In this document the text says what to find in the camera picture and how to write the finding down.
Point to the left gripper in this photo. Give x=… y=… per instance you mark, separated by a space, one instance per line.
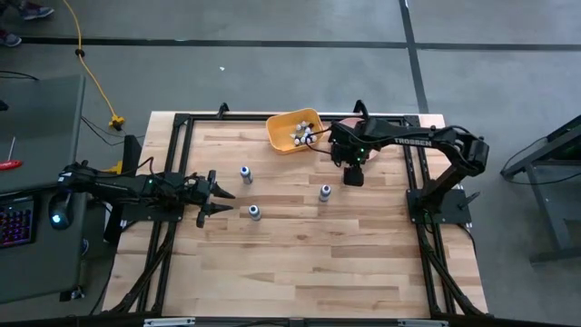
x=199 y=191

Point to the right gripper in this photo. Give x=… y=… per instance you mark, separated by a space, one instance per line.
x=349 y=150

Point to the large purple food colouring bottle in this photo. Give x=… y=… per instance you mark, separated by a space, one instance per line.
x=325 y=194

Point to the yellow plastic bin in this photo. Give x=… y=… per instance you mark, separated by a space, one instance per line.
x=281 y=136

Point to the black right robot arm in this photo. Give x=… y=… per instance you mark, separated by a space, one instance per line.
x=436 y=136

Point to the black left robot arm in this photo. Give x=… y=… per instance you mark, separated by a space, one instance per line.
x=118 y=185

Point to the large blue food colouring bottle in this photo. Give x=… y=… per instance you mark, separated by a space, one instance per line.
x=246 y=176

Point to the pink round plate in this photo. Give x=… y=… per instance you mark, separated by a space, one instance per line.
x=371 y=153

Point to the black box beside table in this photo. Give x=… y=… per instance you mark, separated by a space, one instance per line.
x=131 y=154

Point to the black computer mouse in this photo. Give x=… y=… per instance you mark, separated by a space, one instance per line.
x=63 y=206

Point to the grey desk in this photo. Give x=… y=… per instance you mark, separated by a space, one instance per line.
x=41 y=118

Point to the black metal stand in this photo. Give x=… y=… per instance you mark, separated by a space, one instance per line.
x=550 y=217

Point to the black keyboard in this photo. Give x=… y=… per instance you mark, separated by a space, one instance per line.
x=16 y=224

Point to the person's shoe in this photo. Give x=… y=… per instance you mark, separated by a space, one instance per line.
x=36 y=12
x=10 y=39

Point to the black frame brace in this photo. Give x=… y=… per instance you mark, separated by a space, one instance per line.
x=223 y=109
x=361 y=109

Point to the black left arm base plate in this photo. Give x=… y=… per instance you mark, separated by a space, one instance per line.
x=145 y=215

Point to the black aluminium table frame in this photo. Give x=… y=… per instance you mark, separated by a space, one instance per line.
x=218 y=118

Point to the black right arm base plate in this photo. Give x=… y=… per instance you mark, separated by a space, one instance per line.
x=454 y=211

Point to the silver metal bracket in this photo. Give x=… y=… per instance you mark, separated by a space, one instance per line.
x=168 y=322

